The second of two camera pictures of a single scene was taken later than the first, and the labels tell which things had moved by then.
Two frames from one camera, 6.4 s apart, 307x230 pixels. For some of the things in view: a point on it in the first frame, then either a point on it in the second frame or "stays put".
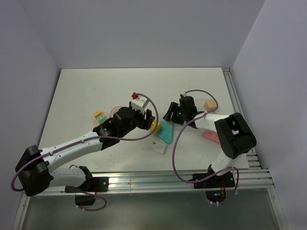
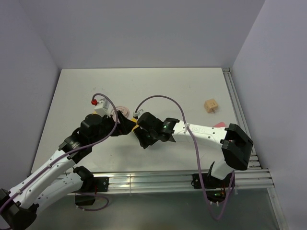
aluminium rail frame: (247, 176) stays put
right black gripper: (174, 107) → (140, 133)
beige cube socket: (209, 104) stays put
